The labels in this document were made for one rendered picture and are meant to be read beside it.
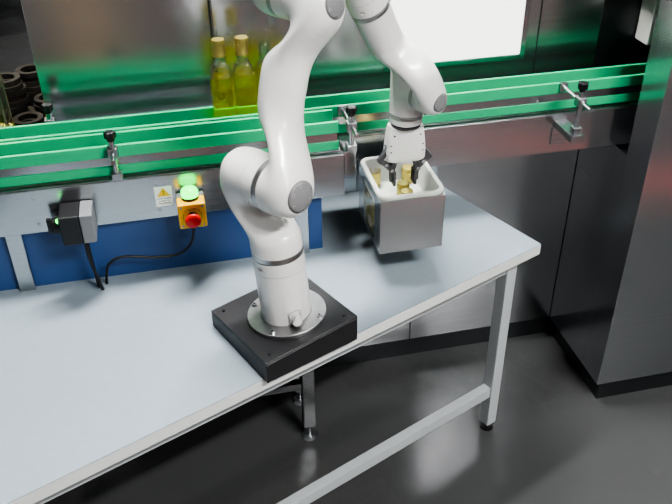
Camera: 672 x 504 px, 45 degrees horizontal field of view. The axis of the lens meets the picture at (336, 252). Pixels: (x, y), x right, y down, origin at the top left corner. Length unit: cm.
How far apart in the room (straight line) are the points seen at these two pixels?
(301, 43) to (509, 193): 130
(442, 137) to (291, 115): 73
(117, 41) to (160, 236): 53
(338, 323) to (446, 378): 113
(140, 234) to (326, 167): 52
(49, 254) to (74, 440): 60
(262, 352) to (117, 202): 57
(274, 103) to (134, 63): 71
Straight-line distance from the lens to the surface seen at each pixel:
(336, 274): 219
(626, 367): 293
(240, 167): 174
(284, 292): 184
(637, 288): 271
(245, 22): 225
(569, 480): 274
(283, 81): 166
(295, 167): 167
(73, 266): 226
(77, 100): 234
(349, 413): 284
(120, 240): 221
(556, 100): 243
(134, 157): 209
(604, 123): 252
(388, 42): 187
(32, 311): 221
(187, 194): 206
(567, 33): 259
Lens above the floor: 203
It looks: 34 degrees down
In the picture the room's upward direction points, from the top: 1 degrees counter-clockwise
